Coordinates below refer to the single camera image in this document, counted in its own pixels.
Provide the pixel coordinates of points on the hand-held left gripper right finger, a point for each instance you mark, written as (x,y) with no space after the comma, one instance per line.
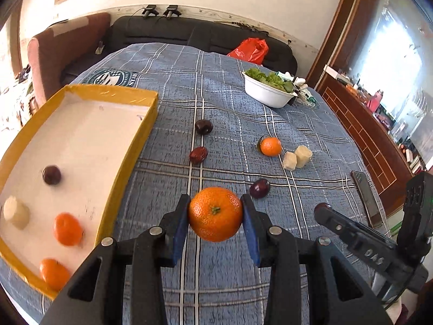
(252,235)

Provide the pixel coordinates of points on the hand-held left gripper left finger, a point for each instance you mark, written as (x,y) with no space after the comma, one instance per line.
(179,232)

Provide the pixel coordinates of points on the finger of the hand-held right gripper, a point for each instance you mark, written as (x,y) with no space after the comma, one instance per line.
(338,223)

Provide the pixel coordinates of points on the large orange mandarin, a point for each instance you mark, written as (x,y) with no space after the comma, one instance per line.
(214,214)

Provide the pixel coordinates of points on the dark purple plum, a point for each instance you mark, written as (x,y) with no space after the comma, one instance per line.
(204,127)
(51,175)
(259,188)

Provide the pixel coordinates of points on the reddish plum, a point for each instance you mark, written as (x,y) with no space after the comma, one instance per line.
(198,155)

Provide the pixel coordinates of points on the small peeled sugarcane piece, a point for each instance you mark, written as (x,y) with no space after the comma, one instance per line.
(290,160)

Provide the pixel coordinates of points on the orange mandarin with green leaf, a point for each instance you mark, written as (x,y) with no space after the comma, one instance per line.
(271,147)

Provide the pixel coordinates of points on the yellow cardboard box tray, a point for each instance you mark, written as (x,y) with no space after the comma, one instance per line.
(84,135)

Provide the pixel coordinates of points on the black smartphone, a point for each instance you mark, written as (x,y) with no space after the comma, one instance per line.
(367,196)

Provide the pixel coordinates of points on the wooden cabinet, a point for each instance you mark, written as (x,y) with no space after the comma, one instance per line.
(365,135)

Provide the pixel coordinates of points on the pink bottle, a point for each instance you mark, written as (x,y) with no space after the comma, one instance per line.
(374,101)

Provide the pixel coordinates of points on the white bowl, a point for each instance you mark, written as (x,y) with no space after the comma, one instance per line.
(267,94)

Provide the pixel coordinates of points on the white flowers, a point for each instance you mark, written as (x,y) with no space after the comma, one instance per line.
(300,83)

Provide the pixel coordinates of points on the green lettuce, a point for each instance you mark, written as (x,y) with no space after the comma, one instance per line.
(267,76)

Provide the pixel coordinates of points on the large peeled sugarcane piece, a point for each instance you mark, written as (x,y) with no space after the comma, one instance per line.
(16,212)

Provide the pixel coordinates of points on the red plastic bag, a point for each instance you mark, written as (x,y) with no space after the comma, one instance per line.
(250,50)

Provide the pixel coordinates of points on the small grey object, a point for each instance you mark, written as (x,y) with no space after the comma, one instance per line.
(100,47)

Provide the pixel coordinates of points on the black sofa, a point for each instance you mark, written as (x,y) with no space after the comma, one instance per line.
(169,30)

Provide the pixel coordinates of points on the patterned blanket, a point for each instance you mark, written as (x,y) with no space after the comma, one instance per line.
(13,105)

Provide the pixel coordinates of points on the brown armchair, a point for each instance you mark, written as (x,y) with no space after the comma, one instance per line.
(57,50)

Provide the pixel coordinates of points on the dark cloth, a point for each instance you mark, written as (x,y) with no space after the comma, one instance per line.
(24,74)

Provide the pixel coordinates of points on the wooden door frame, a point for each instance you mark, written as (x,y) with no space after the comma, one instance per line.
(341,23)

